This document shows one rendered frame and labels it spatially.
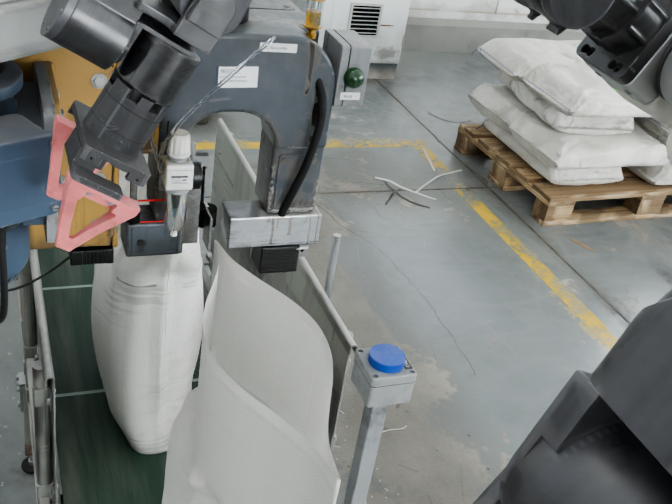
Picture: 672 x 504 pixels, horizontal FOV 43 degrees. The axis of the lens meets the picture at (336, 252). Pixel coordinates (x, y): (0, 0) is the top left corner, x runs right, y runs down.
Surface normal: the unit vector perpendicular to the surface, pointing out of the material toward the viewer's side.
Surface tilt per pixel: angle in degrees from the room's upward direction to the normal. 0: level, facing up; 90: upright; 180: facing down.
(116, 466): 0
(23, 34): 90
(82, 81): 90
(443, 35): 90
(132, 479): 0
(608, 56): 60
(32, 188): 90
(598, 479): 38
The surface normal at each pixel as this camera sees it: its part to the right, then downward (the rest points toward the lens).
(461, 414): 0.15, -0.85
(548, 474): -0.69, -0.43
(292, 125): 0.34, 0.52
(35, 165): 0.70, 0.45
